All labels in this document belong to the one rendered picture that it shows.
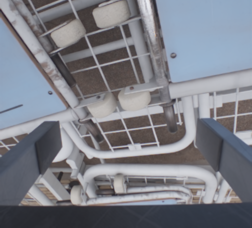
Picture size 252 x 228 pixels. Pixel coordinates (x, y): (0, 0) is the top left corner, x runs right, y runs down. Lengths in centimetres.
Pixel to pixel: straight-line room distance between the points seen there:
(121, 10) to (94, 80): 77
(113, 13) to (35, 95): 24
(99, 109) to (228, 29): 26
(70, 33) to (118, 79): 70
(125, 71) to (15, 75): 66
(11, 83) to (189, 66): 36
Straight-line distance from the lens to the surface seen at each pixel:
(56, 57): 40
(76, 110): 41
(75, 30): 35
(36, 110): 46
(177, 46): 30
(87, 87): 109
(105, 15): 31
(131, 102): 33
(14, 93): 46
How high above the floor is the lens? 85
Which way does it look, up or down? 51 degrees down
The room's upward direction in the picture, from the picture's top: 170 degrees counter-clockwise
